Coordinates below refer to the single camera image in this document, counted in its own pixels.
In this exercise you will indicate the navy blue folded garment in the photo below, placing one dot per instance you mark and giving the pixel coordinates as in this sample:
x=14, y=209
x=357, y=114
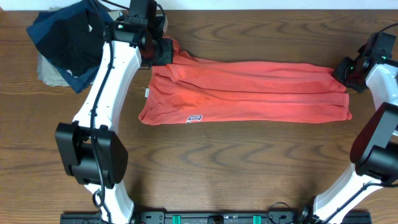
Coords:
x=77, y=82

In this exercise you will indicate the red printed t-shirt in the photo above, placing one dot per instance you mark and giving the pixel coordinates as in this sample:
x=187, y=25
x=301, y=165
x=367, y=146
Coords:
x=194, y=90

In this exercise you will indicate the khaki folded garment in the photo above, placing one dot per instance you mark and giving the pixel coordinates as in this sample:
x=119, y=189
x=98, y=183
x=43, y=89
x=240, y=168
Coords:
x=49, y=74

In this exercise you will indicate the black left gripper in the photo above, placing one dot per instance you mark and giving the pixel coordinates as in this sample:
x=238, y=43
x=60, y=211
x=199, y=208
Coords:
x=166, y=58

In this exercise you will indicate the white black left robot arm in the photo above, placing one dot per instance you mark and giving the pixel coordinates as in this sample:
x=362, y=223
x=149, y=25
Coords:
x=89, y=146

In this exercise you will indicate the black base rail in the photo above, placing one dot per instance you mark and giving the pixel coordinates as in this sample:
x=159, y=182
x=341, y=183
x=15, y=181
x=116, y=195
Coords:
x=209, y=218

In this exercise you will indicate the black folded garment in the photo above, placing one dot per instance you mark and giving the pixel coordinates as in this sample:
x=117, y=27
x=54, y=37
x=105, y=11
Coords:
x=74, y=44

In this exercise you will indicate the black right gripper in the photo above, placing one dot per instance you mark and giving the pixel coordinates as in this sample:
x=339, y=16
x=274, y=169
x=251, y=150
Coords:
x=339, y=71

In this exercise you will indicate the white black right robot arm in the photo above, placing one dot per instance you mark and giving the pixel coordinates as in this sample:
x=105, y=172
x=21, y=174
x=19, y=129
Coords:
x=373, y=157

